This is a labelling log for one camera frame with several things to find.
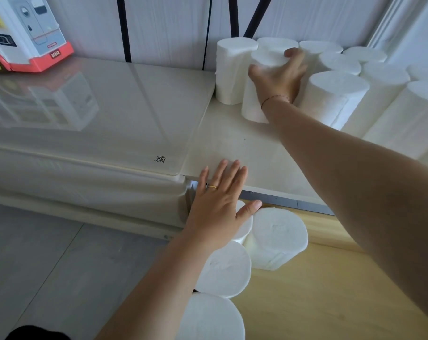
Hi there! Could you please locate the person's left hand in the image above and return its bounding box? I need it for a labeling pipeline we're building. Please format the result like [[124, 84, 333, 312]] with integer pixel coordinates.
[[183, 159, 263, 251]]

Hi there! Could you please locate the person's right hand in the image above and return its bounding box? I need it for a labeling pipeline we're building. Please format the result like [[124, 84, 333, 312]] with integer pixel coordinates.
[[248, 47, 309, 110]]

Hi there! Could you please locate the group of white paper rolls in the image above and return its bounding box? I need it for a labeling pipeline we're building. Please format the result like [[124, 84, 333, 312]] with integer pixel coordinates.
[[214, 36, 428, 170]]

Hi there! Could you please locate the white drawer with wooden inside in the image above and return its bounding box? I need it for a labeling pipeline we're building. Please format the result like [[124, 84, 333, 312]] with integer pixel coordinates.
[[175, 198, 428, 340]]

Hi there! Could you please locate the person's right forearm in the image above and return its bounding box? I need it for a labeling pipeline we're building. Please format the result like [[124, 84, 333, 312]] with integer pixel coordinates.
[[262, 97, 428, 330]]

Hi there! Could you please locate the person's left forearm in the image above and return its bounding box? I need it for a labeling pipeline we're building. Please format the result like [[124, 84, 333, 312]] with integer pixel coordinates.
[[93, 229, 223, 340]]

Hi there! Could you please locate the white cabinet top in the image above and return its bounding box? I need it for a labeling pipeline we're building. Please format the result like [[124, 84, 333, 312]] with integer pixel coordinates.
[[180, 95, 428, 216]]

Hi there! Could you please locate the white glass-topped cabinet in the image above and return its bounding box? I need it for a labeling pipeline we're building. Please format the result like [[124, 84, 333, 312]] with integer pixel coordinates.
[[0, 56, 216, 241]]

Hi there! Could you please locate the white and orange toy bus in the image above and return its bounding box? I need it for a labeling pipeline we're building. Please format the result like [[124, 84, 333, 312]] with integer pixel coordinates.
[[0, 0, 75, 73]]

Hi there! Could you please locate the thin red bracelet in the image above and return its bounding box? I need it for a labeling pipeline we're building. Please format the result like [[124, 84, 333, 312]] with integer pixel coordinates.
[[260, 94, 292, 111]]

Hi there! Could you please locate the black metal stand frame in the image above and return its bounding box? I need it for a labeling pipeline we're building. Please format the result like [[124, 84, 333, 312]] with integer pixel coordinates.
[[116, 0, 274, 64]]

